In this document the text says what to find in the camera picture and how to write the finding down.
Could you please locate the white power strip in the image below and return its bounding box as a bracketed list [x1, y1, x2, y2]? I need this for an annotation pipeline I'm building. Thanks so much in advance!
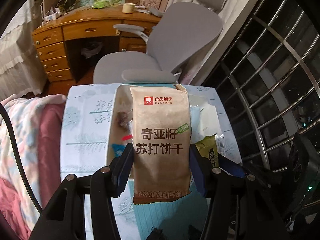
[42, 10, 60, 22]

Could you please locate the green packets pile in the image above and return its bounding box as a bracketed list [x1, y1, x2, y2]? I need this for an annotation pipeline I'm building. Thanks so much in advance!
[80, 0, 125, 9]

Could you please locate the kraft brown snack packet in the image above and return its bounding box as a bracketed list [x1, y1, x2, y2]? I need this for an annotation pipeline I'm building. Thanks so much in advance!
[130, 84, 192, 205]

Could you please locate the light blue snack packet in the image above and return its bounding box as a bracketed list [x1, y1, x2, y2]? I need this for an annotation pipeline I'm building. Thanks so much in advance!
[190, 105, 218, 140]

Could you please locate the shiny blue wrapper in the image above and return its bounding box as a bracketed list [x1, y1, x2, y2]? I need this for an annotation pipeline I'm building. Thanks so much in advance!
[111, 142, 127, 159]

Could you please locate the dark patterned pouch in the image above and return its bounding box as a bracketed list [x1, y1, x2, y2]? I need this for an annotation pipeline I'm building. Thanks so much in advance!
[55, 0, 81, 12]

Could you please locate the crumpled plastic bag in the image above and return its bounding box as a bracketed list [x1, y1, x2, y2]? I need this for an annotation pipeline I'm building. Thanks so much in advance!
[81, 41, 104, 58]

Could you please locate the black cable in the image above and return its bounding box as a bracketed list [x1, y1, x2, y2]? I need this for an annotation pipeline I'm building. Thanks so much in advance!
[0, 104, 44, 212]

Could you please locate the green snack packet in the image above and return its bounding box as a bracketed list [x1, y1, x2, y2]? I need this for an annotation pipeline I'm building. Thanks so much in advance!
[195, 135, 220, 170]

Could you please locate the wooden desk with drawers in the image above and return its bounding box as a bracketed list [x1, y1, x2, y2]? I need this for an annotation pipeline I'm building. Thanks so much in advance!
[32, 5, 163, 83]

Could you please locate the clear nut packet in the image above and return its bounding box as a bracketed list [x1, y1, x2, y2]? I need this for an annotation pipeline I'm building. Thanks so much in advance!
[116, 109, 134, 142]

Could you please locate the white plastic storage box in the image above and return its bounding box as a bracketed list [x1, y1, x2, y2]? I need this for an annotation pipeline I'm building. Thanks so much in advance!
[104, 84, 227, 170]

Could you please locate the metal window grille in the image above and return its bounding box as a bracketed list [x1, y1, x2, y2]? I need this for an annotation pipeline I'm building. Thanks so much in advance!
[202, 0, 320, 175]

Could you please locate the pink blue floral blanket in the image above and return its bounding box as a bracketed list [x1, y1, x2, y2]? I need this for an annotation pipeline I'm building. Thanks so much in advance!
[0, 94, 68, 240]

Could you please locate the white curtain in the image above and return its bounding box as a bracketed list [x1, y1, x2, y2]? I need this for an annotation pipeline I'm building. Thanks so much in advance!
[162, 0, 273, 85]

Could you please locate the lace covered cabinet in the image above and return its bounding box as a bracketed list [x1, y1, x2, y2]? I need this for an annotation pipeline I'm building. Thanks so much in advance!
[0, 0, 49, 103]

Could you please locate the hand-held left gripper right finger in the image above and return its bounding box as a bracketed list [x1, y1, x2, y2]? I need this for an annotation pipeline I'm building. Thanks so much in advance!
[189, 144, 292, 240]

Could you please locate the grey office chair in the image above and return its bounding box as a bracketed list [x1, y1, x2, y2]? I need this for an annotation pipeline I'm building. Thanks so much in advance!
[93, 0, 230, 85]

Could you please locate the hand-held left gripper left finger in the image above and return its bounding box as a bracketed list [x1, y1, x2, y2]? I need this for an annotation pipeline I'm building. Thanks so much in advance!
[29, 142, 135, 240]

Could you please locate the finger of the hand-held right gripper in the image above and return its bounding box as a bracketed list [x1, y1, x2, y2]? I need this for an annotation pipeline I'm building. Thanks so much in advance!
[219, 154, 288, 188]

